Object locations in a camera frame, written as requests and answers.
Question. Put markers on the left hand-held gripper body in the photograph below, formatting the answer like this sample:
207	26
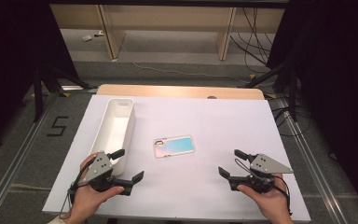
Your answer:
101	165

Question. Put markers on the person's right hand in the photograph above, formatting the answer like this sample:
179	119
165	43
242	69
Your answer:
273	205

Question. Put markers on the white table mat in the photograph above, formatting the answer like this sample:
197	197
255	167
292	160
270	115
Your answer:
199	186

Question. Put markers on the metal floor rail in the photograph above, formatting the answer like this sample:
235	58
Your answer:
15	161
310	161

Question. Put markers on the dark curtain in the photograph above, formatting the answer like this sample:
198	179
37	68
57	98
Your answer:
9	62
338	77

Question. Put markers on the person's left hand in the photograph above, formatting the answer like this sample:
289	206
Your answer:
87	202

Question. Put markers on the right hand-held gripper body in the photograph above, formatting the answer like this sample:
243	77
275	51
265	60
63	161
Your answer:
265	165

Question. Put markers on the small white floor object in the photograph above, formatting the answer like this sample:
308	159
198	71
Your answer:
87	38

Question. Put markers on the white plastic storage bin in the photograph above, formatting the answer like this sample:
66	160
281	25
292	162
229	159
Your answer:
115	127

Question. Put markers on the iridescent blue phone case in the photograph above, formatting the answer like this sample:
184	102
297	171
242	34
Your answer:
174	146

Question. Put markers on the light wooden shelf unit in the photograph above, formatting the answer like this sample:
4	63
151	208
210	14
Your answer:
167	18

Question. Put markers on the black metal stand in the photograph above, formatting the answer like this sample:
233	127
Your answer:
38	93
293	93

